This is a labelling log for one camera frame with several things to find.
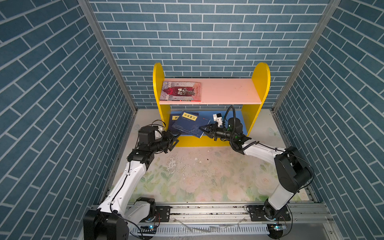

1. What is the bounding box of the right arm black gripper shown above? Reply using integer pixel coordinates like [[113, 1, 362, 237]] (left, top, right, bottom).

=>
[[199, 123, 236, 143]]

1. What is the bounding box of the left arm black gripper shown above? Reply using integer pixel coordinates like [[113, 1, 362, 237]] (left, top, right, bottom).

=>
[[149, 129, 182, 154]]

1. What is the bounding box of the blue book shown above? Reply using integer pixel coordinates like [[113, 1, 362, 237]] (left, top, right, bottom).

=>
[[172, 112, 211, 138]]

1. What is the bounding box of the blue book underneath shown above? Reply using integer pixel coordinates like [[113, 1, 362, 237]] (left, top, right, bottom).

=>
[[168, 114, 180, 135]]

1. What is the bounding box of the illustrated red grey book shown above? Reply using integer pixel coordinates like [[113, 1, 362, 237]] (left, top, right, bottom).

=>
[[160, 81, 202, 102]]

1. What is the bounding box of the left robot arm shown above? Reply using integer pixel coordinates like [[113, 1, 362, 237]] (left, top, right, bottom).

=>
[[83, 124, 179, 240]]

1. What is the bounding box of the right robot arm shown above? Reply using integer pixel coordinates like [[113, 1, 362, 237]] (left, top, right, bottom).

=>
[[199, 118, 315, 221]]

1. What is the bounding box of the floral table mat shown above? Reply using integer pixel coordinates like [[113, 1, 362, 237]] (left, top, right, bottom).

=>
[[113, 109, 286, 203]]

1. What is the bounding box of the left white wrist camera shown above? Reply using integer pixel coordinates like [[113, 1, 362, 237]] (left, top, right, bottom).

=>
[[154, 125, 164, 138]]

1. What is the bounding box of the black corrugated cable right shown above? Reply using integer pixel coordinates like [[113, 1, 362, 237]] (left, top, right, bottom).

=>
[[221, 105, 256, 154]]

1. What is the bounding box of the aluminium front rail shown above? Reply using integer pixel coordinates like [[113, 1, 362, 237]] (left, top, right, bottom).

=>
[[80, 201, 340, 238]]

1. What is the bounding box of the aluminium corner post left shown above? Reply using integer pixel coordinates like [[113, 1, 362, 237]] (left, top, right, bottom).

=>
[[78, 0, 138, 114]]

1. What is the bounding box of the aluminium corner post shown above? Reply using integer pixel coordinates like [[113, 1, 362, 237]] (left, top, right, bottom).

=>
[[78, 0, 138, 114], [272, 0, 341, 114]]

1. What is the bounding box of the aluminium corner post right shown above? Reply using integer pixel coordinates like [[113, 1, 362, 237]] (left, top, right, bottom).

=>
[[272, 0, 341, 114]]

